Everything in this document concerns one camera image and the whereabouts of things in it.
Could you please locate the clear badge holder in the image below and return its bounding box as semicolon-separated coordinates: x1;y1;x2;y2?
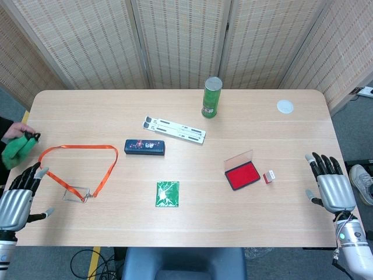
62;185;90;202

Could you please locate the white folding laptop stand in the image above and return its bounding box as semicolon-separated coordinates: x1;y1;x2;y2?
142;115;208;145

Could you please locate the grey sneaker shoe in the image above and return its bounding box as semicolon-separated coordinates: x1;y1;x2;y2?
349;163;373;206

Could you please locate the woven bamboo screen panel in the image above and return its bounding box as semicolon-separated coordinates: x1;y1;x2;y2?
0;4;67;110
218;0;335;90
278;0;373;115
129;0;234;89
2;0;151;90

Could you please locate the black floor cable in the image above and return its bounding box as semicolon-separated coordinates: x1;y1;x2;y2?
69;247;125;280

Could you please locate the black clip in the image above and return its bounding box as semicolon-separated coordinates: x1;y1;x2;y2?
24;131;42;144

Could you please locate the blue grey chair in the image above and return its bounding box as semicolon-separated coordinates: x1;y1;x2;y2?
121;247;248;280

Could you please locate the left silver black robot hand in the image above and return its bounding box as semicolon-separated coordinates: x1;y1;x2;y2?
0;162;55;233

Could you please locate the bare person hand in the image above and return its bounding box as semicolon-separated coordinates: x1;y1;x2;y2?
3;121;36;139

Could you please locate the green foil packet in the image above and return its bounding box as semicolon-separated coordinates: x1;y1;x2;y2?
154;180;181;209

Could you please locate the white round table grommet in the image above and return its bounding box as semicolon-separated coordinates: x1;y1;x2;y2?
276;99;295;115

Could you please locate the green cylindrical chip can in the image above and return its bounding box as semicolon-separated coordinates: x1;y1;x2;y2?
200;76;224;119

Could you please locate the red ink pad clear lid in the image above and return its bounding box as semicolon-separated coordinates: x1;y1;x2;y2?
223;149;261;192

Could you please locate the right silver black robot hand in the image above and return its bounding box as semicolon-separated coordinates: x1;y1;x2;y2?
305;152;357;215

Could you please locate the dark blue floral pencil case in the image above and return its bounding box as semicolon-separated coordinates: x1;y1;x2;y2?
124;138;167;157

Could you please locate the white power strip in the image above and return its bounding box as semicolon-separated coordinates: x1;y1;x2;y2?
350;86;373;99

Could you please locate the orange lanyard strap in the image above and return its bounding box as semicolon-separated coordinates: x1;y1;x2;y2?
38;144;120;204

